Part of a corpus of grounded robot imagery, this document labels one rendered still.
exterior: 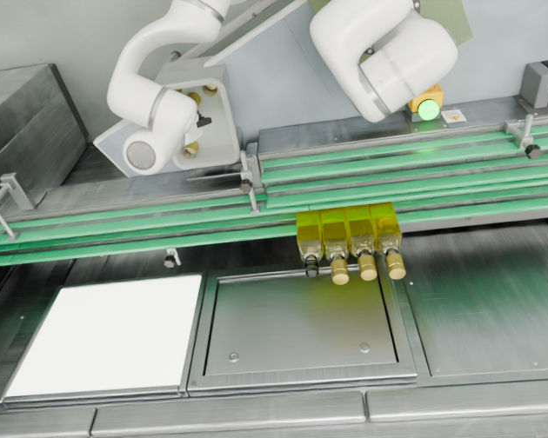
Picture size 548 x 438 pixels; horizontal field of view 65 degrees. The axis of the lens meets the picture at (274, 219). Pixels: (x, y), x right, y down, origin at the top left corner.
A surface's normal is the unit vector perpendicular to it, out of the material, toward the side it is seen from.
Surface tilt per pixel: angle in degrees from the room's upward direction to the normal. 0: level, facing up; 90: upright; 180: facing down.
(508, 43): 0
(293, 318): 90
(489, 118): 90
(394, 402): 90
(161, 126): 9
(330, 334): 90
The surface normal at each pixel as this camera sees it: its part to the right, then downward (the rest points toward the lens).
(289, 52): -0.02, 0.64
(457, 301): -0.15, -0.77
